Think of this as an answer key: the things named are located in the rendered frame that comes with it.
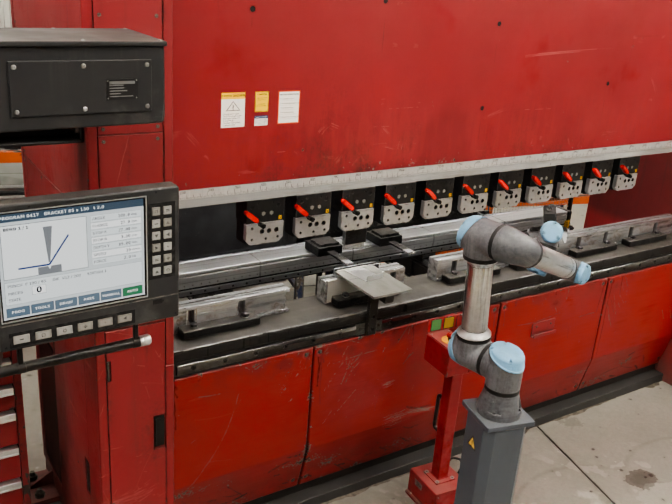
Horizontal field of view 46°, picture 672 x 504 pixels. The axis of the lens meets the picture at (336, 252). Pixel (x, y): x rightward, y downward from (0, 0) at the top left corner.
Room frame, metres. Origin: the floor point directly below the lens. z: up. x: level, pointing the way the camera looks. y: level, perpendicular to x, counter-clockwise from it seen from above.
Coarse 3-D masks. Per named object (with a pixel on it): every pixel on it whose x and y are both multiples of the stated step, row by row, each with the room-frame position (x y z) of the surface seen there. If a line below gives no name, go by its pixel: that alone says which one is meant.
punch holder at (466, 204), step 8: (464, 176) 3.16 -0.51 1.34; (472, 176) 3.19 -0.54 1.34; (480, 176) 3.21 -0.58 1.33; (488, 176) 3.24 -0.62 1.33; (456, 184) 3.20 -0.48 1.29; (472, 184) 3.19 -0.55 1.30; (480, 184) 3.22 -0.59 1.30; (488, 184) 3.24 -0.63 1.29; (456, 192) 3.19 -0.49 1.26; (464, 192) 3.17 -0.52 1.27; (480, 192) 3.22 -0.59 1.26; (456, 200) 3.19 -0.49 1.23; (464, 200) 3.17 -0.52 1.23; (472, 200) 3.21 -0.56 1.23; (480, 200) 3.22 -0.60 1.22; (456, 208) 3.19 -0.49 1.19; (464, 208) 3.18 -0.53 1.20; (472, 208) 3.20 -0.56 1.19; (480, 208) 3.23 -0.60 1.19
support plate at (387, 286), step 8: (336, 272) 2.84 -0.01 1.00; (344, 272) 2.85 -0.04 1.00; (376, 272) 2.87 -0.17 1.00; (384, 272) 2.88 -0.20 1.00; (352, 280) 2.77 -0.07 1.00; (360, 280) 2.78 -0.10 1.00; (376, 280) 2.79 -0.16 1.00; (384, 280) 2.80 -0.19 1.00; (392, 280) 2.80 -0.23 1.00; (360, 288) 2.71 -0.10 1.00; (368, 288) 2.71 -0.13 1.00; (376, 288) 2.71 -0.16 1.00; (384, 288) 2.72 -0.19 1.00; (392, 288) 2.73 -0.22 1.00; (400, 288) 2.73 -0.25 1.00; (408, 288) 2.74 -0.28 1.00; (376, 296) 2.64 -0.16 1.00; (384, 296) 2.66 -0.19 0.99
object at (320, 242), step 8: (312, 240) 3.09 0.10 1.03; (320, 240) 3.10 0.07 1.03; (328, 240) 3.10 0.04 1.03; (336, 240) 3.11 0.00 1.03; (312, 248) 3.07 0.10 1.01; (320, 248) 3.03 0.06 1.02; (328, 248) 3.06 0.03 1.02; (336, 248) 3.08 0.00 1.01; (320, 256) 3.03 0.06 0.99; (336, 256) 3.00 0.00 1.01; (352, 264) 2.94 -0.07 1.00
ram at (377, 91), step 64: (192, 0) 2.49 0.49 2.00; (256, 0) 2.61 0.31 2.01; (320, 0) 2.74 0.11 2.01; (384, 0) 2.89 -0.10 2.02; (448, 0) 3.06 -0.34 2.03; (512, 0) 3.24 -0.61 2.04; (576, 0) 3.44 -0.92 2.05; (640, 0) 3.68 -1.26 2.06; (192, 64) 2.49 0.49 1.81; (256, 64) 2.61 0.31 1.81; (320, 64) 2.75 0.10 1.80; (384, 64) 2.90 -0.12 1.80; (448, 64) 3.08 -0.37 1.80; (512, 64) 3.27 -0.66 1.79; (576, 64) 3.48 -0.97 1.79; (640, 64) 3.73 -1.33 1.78; (192, 128) 2.49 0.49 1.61; (256, 128) 2.62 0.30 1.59; (320, 128) 2.76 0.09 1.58; (384, 128) 2.92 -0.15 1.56; (448, 128) 3.10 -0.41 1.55; (512, 128) 3.30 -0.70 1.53; (576, 128) 3.53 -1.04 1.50; (640, 128) 3.79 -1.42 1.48; (256, 192) 2.62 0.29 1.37; (320, 192) 2.77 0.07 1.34
